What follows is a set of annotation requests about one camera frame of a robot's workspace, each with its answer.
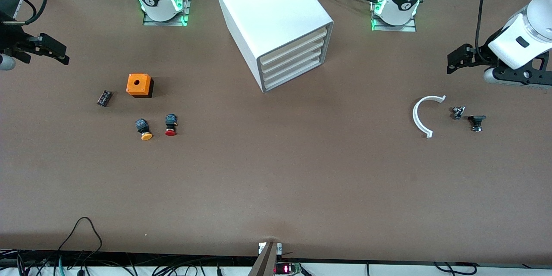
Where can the red mushroom push button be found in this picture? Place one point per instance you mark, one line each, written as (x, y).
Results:
(171, 124)

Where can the circuit board with red display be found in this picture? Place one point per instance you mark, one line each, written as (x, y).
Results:
(286, 268)

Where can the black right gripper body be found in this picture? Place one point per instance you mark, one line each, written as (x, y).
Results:
(13, 39)

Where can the orange box with hole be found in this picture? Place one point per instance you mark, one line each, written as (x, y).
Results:
(139, 84)

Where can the white curved plastic piece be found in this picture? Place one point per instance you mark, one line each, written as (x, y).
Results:
(415, 117)

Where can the small black flat switch part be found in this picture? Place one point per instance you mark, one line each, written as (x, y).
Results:
(476, 118)

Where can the white plastic drawer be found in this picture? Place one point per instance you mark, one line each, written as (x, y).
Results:
(293, 57)
(293, 66)
(293, 48)
(293, 75)

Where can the metal camera mount bar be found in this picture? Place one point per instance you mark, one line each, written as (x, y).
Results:
(264, 263)

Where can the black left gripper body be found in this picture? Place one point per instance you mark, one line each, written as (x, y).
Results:
(483, 53)

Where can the white drawer cabinet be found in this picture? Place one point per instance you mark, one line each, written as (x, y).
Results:
(267, 4)

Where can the yellow mushroom push button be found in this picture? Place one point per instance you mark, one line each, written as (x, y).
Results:
(143, 128)

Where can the small black silver switch part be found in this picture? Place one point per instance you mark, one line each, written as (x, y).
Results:
(458, 112)

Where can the small black connector block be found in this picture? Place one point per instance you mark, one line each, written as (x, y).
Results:
(105, 98)

